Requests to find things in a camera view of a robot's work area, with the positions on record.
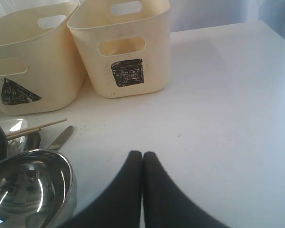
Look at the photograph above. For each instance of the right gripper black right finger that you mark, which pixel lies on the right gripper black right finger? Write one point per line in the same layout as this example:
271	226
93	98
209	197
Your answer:
165	205

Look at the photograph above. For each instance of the wooden chopstick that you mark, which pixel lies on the wooden chopstick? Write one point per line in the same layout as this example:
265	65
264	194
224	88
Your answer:
21	134
35	127

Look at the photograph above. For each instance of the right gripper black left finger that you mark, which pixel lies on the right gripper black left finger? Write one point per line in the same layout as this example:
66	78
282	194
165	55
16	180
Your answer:
119	205

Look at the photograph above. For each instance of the cream bin with square mark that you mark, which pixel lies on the cream bin with square mark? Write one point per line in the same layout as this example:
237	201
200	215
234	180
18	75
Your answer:
126	54

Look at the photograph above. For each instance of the steel bowl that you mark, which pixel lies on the steel bowl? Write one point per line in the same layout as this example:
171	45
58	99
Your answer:
37	190

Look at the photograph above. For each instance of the white square plate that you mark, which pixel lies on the white square plate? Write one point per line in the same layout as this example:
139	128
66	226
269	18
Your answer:
17	145

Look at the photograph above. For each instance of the steel table knife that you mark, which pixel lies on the steel table knife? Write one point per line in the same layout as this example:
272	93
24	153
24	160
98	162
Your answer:
57	144

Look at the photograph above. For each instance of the cream bin with triangle mark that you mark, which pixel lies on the cream bin with triangle mark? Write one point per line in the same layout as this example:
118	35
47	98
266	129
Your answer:
40	67

